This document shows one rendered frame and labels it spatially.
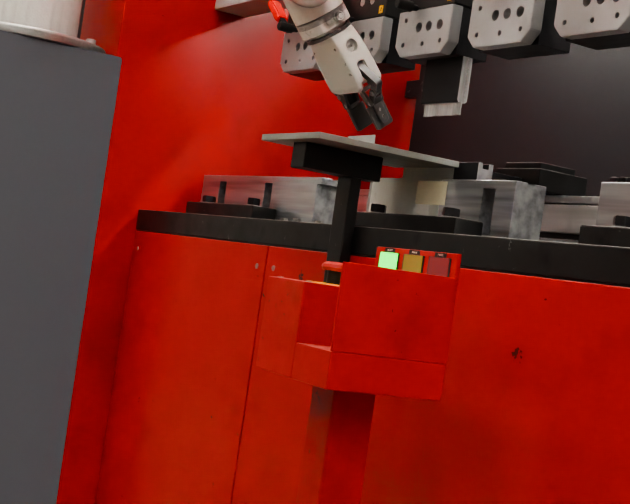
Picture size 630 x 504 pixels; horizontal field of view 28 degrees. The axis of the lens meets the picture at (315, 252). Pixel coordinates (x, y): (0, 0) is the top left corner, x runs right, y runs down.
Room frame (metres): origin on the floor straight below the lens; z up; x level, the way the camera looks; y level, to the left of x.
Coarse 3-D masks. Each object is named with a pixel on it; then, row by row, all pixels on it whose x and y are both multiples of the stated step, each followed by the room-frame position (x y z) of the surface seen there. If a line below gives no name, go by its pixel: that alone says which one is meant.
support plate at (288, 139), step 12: (312, 132) 1.87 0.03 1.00; (288, 144) 2.01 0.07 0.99; (324, 144) 1.93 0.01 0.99; (336, 144) 1.90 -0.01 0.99; (348, 144) 1.88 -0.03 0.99; (360, 144) 1.89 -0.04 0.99; (372, 144) 1.90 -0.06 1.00; (384, 156) 1.98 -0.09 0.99; (396, 156) 1.95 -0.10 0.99; (408, 156) 1.94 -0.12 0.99; (420, 156) 1.95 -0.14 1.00; (432, 156) 1.96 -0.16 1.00
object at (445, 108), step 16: (432, 64) 2.10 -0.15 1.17; (448, 64) 2.06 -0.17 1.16; (464, 64) 2.03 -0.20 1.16; (432, 80) 2.09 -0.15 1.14; (448, 80) 2.05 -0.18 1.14; (464, 80) 2.03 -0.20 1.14; (432, 96) 2.09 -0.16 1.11; (448, 96) 2.05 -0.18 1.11; (464, 96) 2.03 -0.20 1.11; (432, 112) 2.09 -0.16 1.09; (448, 112) 2.06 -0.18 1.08
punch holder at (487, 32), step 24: (480, 0) 1.95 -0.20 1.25; (504, 0) 1.90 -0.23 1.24; (528, 0) 1.85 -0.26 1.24; (552, 0) 1.86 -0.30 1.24; (480, 24) 1.94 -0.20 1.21; (504, 24) 1.89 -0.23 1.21; (528, 24) 1.84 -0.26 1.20; (552, 24) 1.86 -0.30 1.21; (480, 48) 1.95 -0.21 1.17; (504, 48) 1.92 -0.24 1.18; (528, 48) 1.89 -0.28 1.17; (552, 48) 1.87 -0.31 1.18
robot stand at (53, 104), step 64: (0, 64) 1.33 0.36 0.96; (64, 64) 1.37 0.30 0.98; (0, 128) 1.34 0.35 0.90; (64, 128) 1.37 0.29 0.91; (0, 192) 1.34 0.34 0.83; (64, 192) 1.38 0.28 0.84; (0, 256) 1.35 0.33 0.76; (64, 256) 1.39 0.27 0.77; (0, 320) 1.35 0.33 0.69; (64, 320) 1.39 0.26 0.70; (0, 384) 1.36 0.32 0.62; (64, 384) 1.40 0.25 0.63; (0, 448) 1.37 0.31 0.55
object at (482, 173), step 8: (456, 168) 2.00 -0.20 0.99; (464, 168) 1.98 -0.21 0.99; (472, 168) 1.96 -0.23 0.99; (480, 168) 1.95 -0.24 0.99; (488, 168) 1.96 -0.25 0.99; (456, 176) 1.99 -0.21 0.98; (464, 176) 1.98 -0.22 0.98; (472, 176) 1.96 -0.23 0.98; (480, 176) 1.95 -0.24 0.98; (488, 176) 1.96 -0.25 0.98
